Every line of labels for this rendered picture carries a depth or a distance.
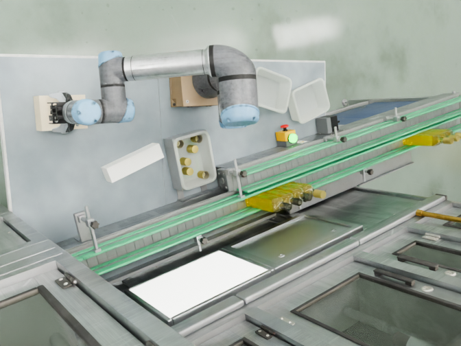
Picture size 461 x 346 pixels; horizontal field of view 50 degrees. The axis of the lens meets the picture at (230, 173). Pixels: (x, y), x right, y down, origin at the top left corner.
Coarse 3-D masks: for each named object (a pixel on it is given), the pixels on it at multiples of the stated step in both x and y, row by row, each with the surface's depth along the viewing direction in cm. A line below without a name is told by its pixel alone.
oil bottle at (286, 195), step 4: (264, 192) 216; (268, 192) 214; (272, 192) 213; (276, 192) 212; (280, 192) 211; (284, 192) 210; (288, 192) 209; (284, 196) 206; (288, 196) 206; (292, 196) 207; (284, 200) 206; (288, 200) 206
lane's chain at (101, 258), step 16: (432, 128) 295; (400, 144) 278; (352, 160) 257; (320, 176) 245; (224, 208) 213; (240, 208) 218; (192, 224) 205; (144, 240) 193; (160, 240) 197; (112, 256) 186
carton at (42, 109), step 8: (40, 96) 169; (48, 96) 171; (72, 96) 175; (80, 96) 177; (40, 104) 169; (48, 104) 171; (40, 112) 170; (48, 112) 171; (40, 120) 170; (48, 120) 171; (40, 128) 171; (48, 128) 172
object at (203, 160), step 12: (204, 132) 209; (192, 144) 214; (204, 144) 213; (180, 156) 211; (192, 156) 214; (204, 156) 215; (180, 168) 204; (192, 168) 215; (204, 168) 218; (180, 180) 205; (192, 180) 215; (204, 180) 213
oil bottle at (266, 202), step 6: (246, 198) 218; (252, 198) 214; (258, 198) 210; (264, 198) 207; (270, 198) 205; (276, 198) 204; (282, 198) 204; (246, 204) 219; (252, 204) 215; (258, 204) 212; (264, 204) 208; (270, 204) 204; (276, 204) 202; (270, 210) 205; (276, 210) 203
